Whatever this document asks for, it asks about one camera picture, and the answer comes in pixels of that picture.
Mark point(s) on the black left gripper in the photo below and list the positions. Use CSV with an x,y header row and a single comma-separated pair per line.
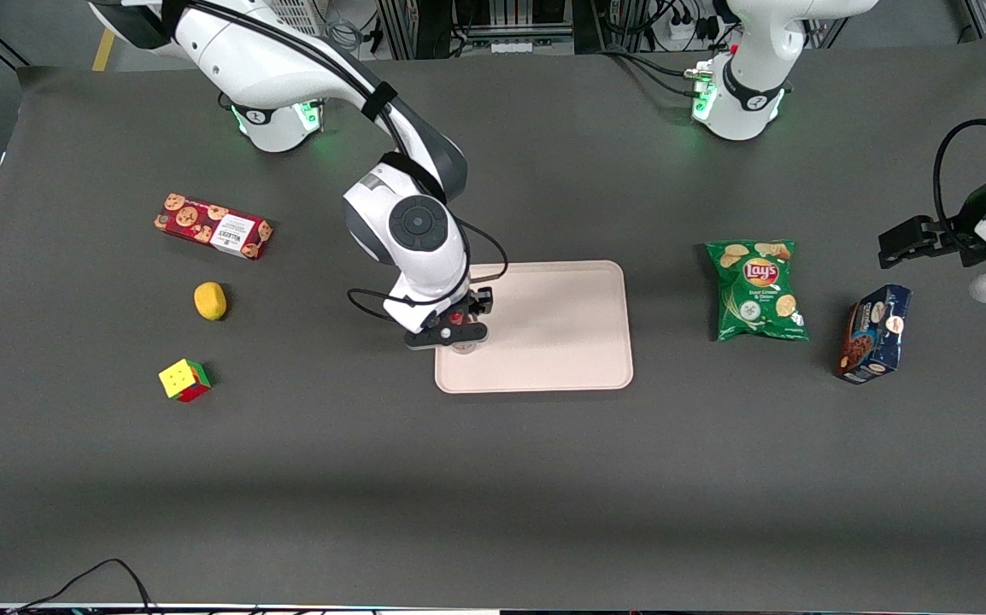
x,y
947,234

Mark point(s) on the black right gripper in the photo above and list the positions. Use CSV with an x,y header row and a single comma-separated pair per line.
x,y
478,303

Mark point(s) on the red coke bottle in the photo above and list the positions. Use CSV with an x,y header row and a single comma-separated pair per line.
x,y
456,318

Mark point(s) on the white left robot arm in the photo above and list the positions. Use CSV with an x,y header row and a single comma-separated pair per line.
x,y
749,111

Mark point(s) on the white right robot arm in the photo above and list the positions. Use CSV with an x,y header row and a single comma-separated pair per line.
x,y
416,224

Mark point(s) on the beige plastic tray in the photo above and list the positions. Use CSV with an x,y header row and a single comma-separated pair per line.
x,y
553,329

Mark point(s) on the dark blue cookie box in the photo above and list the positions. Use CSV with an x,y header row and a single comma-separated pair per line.
x,y
873,337

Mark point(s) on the green chips bag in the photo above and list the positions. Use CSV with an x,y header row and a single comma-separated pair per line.
x,y
758,295

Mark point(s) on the yellow lemon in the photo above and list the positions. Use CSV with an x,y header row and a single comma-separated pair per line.
x,y
210,301

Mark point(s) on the red cookie box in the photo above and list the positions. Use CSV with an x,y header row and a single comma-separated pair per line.
x,y
202,224

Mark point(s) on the colourful puzzle cube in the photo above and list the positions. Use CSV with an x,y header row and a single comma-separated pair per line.
x,y
181,378

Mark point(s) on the white power strip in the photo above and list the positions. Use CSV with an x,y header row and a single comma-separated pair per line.
x,y
683,27

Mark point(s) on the white perforated box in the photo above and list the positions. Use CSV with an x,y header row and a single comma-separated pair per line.
x,y
301,15

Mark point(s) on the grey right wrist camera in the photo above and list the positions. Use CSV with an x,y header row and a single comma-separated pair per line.
x,y
442,336

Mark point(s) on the aluminium frame rack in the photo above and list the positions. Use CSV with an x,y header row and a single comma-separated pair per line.
x,y
476,26

